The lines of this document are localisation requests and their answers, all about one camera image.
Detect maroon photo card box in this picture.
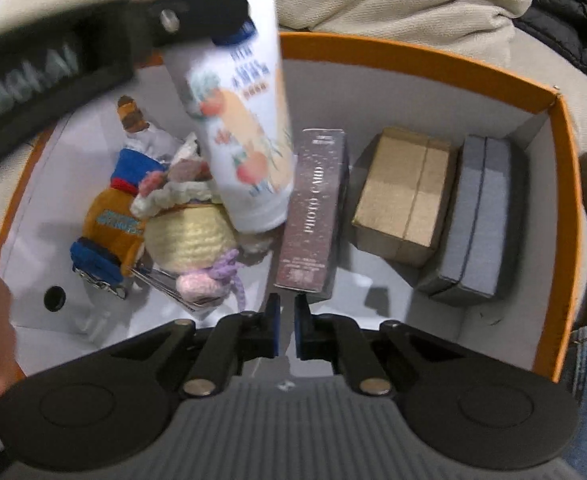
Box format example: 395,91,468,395
275,128,350,300

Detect crocheted white bunny doll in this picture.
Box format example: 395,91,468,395
129,131,275,311

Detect brown cardboard small box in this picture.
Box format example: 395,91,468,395
352,127,457,268

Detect orange blue plush keychain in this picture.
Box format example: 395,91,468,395
70,94,180,299

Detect grey box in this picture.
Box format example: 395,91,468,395
416,136,529,307

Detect white lotion tube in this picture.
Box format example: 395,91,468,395
162,0,295,233

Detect orange cardboard storage box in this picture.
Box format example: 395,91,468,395
0,32,581,379

